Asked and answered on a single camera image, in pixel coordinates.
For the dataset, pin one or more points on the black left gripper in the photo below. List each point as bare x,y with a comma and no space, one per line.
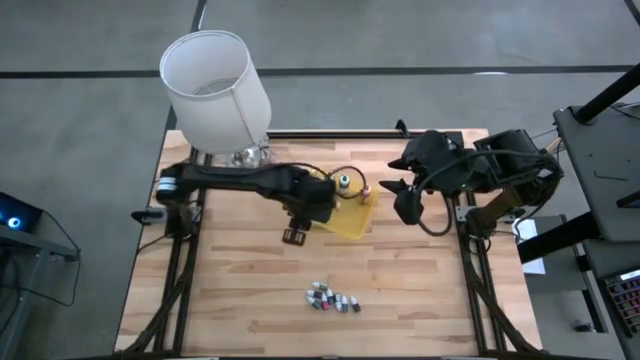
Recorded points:
310,192

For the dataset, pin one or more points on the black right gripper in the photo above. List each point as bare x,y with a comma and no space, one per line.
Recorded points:
440,160

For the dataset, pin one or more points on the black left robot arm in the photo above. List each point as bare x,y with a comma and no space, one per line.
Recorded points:
225,177

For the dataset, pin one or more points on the small dark green coloring bottle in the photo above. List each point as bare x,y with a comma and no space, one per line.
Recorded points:
331,295
316,303

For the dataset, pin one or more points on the small dark red coloring bottle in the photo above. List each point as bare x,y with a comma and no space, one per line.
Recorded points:
355,304

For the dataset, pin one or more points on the yellow translucent plastic tray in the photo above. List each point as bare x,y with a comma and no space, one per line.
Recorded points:
355,220

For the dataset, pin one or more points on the crumpled clear plastic wrap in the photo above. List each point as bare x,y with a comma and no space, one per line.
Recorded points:
266,155

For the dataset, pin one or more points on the white-shaded silver table lamp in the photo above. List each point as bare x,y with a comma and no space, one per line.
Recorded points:
215,100

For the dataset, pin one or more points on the white paper sheet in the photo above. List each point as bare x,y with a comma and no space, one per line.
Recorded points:
536,267

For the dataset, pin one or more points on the black support beam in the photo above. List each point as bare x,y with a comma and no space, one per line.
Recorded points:
555,240

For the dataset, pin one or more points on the grey side table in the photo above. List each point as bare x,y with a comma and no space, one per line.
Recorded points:
600,150

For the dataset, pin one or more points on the small black floor object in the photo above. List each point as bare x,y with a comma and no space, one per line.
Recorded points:
584,328

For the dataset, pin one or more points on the backlit keyboard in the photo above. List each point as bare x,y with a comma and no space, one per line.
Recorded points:
625,300

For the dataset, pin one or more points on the grey metal cart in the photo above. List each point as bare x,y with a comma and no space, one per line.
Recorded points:
50,248

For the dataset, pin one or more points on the black computer with blue light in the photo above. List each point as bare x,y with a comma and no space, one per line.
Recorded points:
20,212

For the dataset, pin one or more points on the black frame bracket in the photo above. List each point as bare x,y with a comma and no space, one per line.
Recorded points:
401,127

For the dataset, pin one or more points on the black slanted post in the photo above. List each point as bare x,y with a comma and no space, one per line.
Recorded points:
610,92

